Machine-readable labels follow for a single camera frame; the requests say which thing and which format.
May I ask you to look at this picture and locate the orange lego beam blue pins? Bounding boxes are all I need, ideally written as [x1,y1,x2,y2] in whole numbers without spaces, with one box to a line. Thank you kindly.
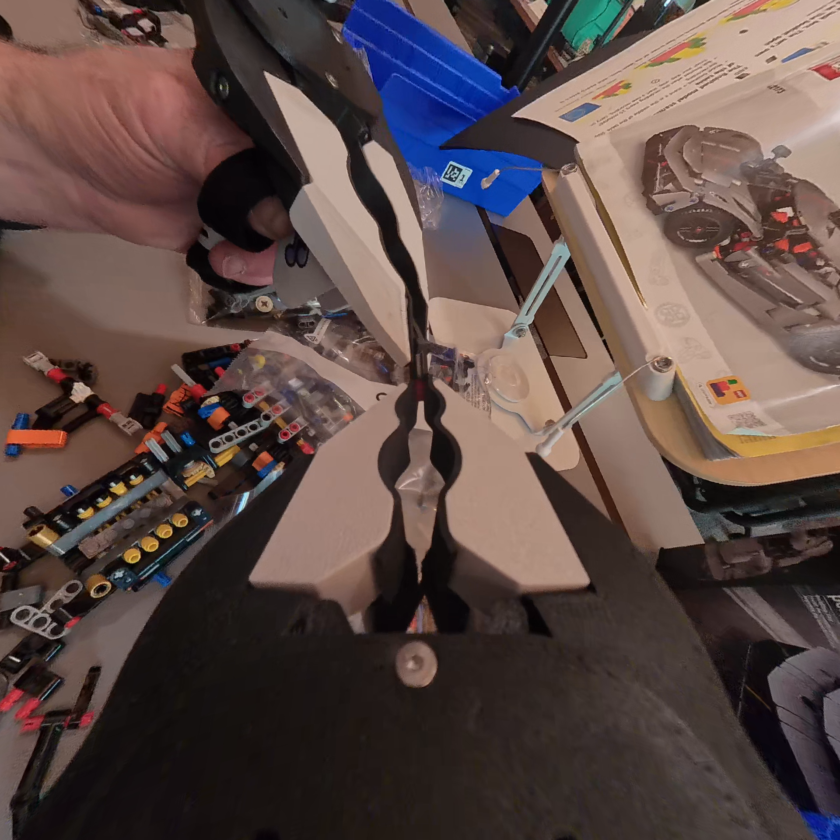
[4,411,70,458]

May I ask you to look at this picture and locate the clear bag mixed lego pieces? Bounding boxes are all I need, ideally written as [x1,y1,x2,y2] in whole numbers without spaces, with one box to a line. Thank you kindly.
[189,287,494,422]

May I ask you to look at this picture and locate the white book stand panel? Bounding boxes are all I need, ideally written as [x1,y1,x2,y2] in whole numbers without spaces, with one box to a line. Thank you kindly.
[550,166,707,553]

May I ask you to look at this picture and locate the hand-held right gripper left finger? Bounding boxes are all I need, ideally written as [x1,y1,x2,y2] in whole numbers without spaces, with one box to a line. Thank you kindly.
[249,382,422,635]

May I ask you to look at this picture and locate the black lego chassis assembly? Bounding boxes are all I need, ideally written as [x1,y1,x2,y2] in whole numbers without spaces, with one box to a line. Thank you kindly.
[21,451,215,599]

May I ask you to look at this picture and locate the grey T-shaped lego beam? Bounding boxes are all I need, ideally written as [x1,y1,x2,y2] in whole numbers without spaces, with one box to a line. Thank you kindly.
[8,579,84,642]

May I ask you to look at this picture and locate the white stand bracket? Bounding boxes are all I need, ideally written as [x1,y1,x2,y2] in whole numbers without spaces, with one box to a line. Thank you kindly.
[471,238,678,458]

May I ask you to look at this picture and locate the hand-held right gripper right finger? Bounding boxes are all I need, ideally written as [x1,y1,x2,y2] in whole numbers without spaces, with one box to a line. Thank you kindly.
[420,381,592,635]

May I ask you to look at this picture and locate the pile of loose lego pieces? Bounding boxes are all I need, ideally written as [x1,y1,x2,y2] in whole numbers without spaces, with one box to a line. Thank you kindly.
[130,340,366,501]

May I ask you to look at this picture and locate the black lego brick red pin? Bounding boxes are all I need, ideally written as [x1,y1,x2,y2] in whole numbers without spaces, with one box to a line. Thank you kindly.
[126,382,169,429]

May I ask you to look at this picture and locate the grey black lego axle connector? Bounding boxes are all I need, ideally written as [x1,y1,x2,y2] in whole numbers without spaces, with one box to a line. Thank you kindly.
[0,546,48,616]

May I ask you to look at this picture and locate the person's left hand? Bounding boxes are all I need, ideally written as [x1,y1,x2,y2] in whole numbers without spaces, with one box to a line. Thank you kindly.
[0,41,294,287]

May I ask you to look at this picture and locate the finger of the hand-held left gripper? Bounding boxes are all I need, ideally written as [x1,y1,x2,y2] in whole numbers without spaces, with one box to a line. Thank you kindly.
[353,140,432,370]
[264,71,412,366]

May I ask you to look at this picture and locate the blue plastic bin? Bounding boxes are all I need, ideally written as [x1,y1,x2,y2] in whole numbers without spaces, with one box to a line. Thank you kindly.
[340,0,547,219]

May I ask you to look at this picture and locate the black angled lego liftarm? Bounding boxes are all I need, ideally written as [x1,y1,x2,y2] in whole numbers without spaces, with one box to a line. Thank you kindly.
[8,665,104,823]

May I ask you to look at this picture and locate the black lego brick red pins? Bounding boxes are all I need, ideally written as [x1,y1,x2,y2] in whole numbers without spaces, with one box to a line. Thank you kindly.
[0,661,68,724]

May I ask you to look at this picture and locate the red black axle lego assembly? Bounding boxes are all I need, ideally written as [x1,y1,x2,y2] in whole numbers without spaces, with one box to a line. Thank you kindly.
[21,350,145,438]

